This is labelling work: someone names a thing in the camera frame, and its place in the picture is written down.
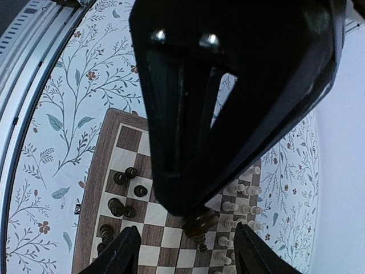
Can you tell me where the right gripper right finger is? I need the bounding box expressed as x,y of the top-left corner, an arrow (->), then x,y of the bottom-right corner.
234,223 -> 299,274

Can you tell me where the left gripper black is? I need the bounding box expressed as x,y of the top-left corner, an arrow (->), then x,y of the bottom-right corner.
129,1 -> 347,94

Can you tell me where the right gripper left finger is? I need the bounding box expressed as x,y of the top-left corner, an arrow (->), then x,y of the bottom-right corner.
79,225 -> 141,274

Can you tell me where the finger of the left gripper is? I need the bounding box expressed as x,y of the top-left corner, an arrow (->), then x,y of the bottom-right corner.
136,49 -> 211,216
188,71 -> 334,216

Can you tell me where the dark piece placed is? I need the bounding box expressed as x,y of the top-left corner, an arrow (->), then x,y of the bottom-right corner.
96,242 -> 107,256

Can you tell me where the dark piece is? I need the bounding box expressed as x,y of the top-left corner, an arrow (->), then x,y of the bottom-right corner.
99,224 -> 115,245
108,198 -> 125,217

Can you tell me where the dark pawn file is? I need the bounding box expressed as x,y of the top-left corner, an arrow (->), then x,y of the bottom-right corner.
182,206 -> 220,253
124,205 -> 136,219

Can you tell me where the wooden chess board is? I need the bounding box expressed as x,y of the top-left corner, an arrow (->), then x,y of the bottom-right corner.
72,108 -> 263,274

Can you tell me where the dark pawn placed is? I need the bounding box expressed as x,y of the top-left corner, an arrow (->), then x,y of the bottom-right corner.
133,185 -> 148,198

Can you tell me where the dark pawn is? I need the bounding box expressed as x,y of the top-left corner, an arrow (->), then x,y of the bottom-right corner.
125,167 -> 139,180

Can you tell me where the row of white pieces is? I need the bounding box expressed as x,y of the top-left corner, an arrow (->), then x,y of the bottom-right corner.
207,163 -> 264,272

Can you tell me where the floral patterned table mat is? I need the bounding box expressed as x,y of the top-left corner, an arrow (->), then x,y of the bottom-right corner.
6,1 -> 319,273

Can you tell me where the front aluminium rail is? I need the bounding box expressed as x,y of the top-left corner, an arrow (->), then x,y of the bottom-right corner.
0,0 -> 92,183

